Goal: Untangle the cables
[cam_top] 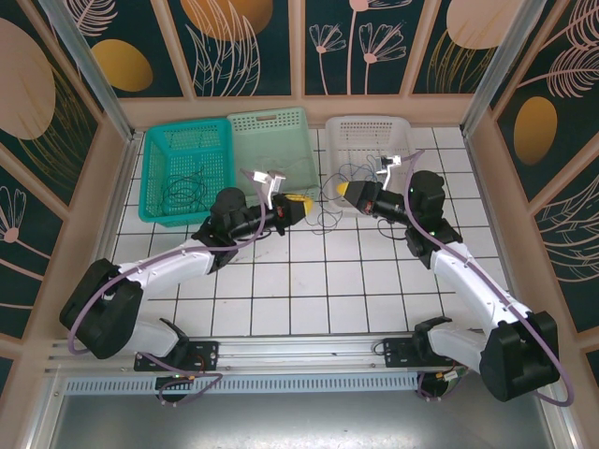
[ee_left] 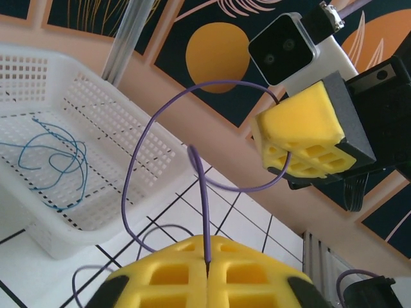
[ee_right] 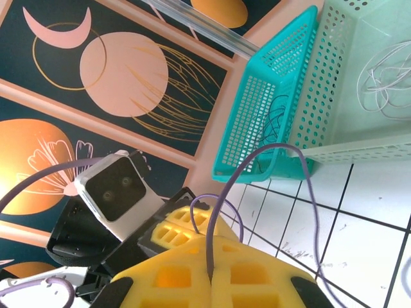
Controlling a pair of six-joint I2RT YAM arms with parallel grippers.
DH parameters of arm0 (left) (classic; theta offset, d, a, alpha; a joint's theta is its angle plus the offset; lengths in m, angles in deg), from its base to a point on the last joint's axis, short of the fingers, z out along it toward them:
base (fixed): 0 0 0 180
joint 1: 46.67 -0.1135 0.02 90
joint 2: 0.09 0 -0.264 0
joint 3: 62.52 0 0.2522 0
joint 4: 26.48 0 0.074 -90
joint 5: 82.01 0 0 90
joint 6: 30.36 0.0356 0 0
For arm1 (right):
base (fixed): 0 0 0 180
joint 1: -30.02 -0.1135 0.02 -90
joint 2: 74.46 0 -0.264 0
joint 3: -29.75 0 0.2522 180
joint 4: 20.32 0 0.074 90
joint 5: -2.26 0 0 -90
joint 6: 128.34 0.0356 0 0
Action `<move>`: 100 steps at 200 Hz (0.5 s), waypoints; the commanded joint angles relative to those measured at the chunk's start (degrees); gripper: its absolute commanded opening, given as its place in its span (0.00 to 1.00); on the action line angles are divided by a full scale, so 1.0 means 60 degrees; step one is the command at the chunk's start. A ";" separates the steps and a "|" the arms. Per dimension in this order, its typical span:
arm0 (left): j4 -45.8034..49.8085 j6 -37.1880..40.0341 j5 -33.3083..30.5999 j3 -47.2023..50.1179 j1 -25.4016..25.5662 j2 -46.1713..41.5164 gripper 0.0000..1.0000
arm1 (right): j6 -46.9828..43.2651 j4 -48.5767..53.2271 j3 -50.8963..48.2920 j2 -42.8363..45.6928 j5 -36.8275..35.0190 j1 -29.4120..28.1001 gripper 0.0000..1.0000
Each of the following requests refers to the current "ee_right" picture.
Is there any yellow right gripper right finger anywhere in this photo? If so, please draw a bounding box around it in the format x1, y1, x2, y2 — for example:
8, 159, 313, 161
211, 239, 335, 308

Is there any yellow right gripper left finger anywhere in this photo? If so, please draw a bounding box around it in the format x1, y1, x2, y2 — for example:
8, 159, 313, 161
92, 239, 213, 308

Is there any blue thin cable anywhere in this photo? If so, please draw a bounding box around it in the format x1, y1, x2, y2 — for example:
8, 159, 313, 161
189, 143, 357, 308

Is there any white thin cable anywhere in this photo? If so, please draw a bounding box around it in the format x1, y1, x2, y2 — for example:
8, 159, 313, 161
356, 40, 411, 120

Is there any teal perforated basket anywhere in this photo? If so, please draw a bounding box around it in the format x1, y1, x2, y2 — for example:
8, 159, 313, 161
211, 5, 319, 184

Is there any pale green perforated basket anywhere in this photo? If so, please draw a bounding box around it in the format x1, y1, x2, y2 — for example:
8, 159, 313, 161
287, 0, 411, 167

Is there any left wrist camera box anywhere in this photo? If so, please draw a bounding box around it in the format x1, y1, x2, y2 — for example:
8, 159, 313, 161
74, 150, 164, 242

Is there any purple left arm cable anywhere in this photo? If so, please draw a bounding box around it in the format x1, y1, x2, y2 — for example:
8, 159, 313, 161
0, 158, 107, 308

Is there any black thin cable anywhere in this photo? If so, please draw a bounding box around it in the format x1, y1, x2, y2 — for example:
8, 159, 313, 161
256, 94, 290, 146

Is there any aluminium frame post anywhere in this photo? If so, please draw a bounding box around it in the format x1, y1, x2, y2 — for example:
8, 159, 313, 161
141, 0, 261, 60

